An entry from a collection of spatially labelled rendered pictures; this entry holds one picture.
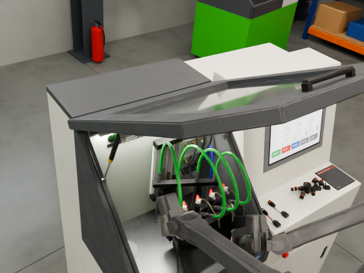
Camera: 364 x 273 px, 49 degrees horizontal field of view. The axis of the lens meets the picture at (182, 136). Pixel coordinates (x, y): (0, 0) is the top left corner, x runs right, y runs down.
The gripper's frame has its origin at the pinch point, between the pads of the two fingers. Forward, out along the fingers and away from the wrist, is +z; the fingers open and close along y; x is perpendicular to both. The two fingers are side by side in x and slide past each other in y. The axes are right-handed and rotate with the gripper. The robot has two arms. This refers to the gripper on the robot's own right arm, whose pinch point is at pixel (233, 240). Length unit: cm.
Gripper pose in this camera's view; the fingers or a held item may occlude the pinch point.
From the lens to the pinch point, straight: 154.9
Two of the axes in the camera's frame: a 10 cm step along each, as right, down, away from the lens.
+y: -1.6, -9.8, 1.1
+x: -9.4, 1.1, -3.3
